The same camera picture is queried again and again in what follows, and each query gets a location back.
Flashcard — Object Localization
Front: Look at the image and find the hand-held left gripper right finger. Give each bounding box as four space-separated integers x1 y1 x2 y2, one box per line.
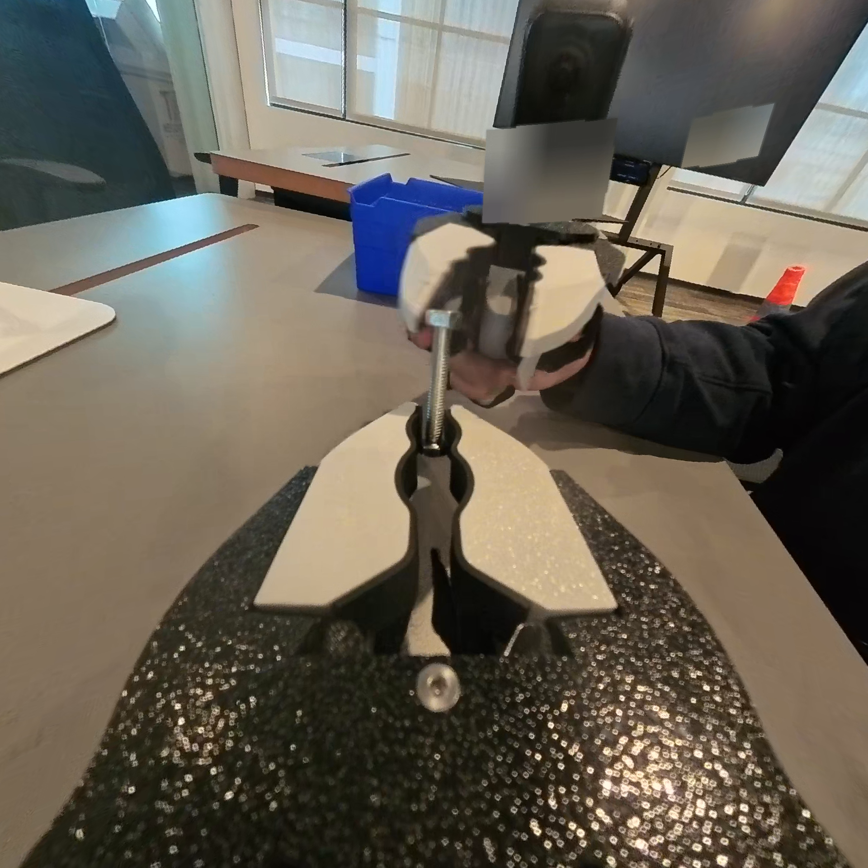
448 403 621 619

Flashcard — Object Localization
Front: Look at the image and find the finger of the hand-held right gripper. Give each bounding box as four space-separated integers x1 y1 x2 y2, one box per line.
399 218 497 336
517 245 606 360

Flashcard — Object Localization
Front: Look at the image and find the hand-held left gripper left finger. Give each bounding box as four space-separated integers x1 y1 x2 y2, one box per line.
252 400 419 617

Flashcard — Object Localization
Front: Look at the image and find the blue plastic parts bin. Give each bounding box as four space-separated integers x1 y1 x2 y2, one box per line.
347 173 486 297

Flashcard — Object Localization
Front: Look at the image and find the silver hex bolt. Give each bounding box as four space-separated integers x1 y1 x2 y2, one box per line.
425 328 451 454

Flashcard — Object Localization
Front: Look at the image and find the person's right forearm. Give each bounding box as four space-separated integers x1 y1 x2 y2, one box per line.
542 261 868 469

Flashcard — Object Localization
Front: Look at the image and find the person's right hand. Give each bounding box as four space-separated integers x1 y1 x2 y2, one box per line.
407 308 604 409

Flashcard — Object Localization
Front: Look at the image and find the black monitor stand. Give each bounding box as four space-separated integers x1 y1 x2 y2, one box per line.
597 159 674 320

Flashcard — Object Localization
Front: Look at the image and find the grey wooden-edged table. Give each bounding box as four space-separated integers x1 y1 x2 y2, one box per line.
193 144 489 204

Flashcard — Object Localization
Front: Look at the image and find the orange traffic cone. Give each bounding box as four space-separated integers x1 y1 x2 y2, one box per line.
749 264 809 325

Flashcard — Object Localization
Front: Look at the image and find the large dark monitor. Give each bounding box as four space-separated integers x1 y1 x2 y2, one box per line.
494 0 868 187

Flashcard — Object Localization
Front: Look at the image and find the person's torso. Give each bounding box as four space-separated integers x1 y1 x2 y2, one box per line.
746 407 868 669

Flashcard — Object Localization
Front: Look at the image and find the white document stand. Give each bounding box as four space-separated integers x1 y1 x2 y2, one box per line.
0 281 116 377

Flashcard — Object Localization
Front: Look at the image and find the black office chair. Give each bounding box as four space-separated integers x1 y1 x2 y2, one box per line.
0 0 170 225

